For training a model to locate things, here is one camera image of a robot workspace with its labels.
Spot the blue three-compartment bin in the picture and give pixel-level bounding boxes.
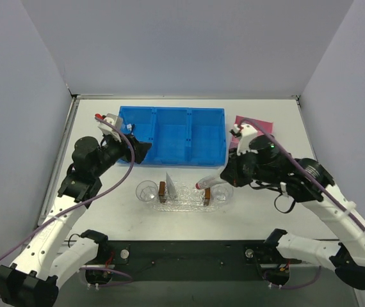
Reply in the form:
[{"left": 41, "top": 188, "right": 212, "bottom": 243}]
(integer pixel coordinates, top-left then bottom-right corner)
[{"left": 118, "top": 106, "right": 227, "bottom": 167}]

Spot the clear plastic cup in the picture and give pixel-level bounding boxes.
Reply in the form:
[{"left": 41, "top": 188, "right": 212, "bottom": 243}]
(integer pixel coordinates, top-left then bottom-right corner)
[
  {"left": 135, "top": 180, "right": 158, "bottom": 203},
  {"left": 211, "top": 184, "right": 233, "bottom": 203}
]

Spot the clear holder with brown ends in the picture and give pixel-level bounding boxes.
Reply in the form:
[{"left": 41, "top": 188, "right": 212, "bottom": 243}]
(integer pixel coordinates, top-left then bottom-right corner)
[{"left": 158, "top": 181, "right": 211, "bottom": 207}]

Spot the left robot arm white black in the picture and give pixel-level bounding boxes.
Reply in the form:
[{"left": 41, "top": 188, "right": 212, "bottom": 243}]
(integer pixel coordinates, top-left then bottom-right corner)
[{"left": 0, "top": 134, "right": 152, "bottom": 306}]

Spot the red-capped toothpaste tube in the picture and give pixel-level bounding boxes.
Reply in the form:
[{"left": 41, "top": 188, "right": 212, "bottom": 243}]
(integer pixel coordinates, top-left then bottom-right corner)
[{"left": 195, "top": 175, "right": 225, "bottom": 190}]

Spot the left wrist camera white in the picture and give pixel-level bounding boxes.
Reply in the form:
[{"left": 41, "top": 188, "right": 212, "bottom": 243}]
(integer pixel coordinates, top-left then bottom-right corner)
[{"left": 95, "top": 113, "right": 123, "bottom": 143}]

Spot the purple cable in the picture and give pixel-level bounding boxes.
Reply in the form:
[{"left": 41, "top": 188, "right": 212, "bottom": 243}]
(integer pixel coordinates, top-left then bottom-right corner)
[
  {"left": 236, "top": 117, "right": 365, "bottom": 294},
  {"left": 0, "top": 116, "right": 136, "bottom": 303}
]

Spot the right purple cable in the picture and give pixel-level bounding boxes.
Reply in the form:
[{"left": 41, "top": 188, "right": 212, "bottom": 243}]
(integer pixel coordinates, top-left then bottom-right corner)
[{"left": 236, "top": 117, "right": 365, "bottom": 294}]

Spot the pink plastic box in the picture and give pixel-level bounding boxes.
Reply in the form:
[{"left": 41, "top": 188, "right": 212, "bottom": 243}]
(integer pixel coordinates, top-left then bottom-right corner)
[{"left": 229, "top": 114, "right": 275, "bottom": 150}]

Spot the clear textured oval tray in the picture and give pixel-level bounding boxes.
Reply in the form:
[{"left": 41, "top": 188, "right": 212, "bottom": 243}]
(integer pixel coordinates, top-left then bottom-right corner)
[{"left": 149, "top": 182, "right": 228, "bottom": 212}]

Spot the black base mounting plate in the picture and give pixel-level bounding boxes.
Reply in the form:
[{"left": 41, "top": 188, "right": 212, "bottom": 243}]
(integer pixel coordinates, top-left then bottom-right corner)
[{"left": 89, "top": 240, "right": 299, "bottom": 281}]

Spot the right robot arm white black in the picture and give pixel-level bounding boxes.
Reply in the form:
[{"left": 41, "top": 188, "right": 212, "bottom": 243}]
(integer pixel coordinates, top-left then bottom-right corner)
[{"left": 221, "top": 132, "right": 365, "bottom": 290}]

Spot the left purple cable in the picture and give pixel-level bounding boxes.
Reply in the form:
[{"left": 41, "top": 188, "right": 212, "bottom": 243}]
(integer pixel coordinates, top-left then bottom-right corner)
[{"left": 0, "top": 116, "right": 136, "bottom": 303}]

